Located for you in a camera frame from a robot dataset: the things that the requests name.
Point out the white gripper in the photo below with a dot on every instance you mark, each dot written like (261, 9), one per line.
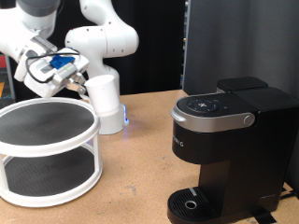
(46, 84)

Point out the white mug with green tape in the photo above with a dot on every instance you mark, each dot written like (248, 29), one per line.
(102, 93)

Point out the black Keurig coffee machine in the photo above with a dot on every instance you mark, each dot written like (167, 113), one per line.
(249, 149)

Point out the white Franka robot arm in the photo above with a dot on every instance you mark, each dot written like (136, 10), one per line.
(102, 40)

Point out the white two-tier turntable shelf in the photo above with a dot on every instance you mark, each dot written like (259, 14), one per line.
(46, 133)

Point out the red object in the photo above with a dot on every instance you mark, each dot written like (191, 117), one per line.
(2, 61)

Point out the black tape strip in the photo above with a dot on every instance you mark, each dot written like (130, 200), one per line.
(264, 217)

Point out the grey metal frame post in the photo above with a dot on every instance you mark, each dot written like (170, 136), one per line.
(10, 77)

